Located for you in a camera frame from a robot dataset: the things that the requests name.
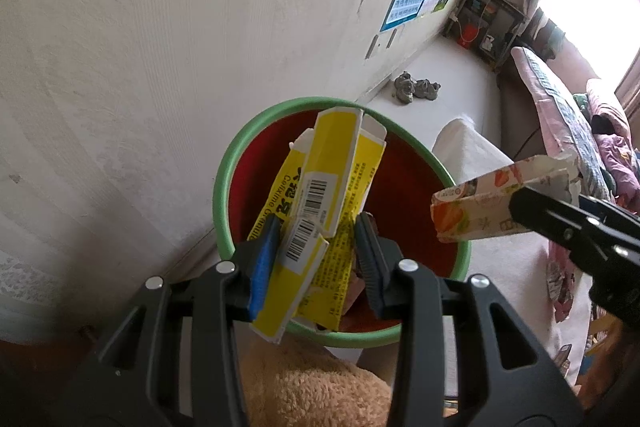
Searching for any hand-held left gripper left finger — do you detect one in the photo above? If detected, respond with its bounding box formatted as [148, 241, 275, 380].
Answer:
[55, 214, 283, 427]

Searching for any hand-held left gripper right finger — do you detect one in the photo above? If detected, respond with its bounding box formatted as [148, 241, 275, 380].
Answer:
[354, 212, 586, 427]

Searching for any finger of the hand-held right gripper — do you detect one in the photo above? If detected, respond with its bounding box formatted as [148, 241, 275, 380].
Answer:
[509, 186, 631, 278]
[579, 196, 640, 253]

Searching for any fruit print carton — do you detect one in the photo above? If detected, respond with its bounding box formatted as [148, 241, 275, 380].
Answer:
[430, 155, 583, 244]

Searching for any green and red trash bin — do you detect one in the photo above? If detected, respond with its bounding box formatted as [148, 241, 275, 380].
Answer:
[212, 96, 472, 349]

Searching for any yellow medicine box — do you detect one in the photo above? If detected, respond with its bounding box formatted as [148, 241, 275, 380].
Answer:
[247, 106, 388, 345]

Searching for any pink duvet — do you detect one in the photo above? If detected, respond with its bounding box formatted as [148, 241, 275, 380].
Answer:
[585, 78, 640, 198]

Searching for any tan plush blanket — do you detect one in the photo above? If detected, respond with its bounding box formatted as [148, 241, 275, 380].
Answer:
[240, 334, 396, 427]

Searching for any grey shoe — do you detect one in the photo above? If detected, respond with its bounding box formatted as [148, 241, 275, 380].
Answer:
[414, 78, 442, 102]
[394, 71, 416, 104]

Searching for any dark clothes pile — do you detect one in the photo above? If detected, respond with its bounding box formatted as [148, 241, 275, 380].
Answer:
[525, 9, 568, 58]

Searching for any orange bucket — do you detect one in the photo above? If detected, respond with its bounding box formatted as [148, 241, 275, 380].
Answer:
[456, 24, 481, 49]

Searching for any dark corner shelf unit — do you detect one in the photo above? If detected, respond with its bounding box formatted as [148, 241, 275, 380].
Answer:
[442, 0, 528, 70]

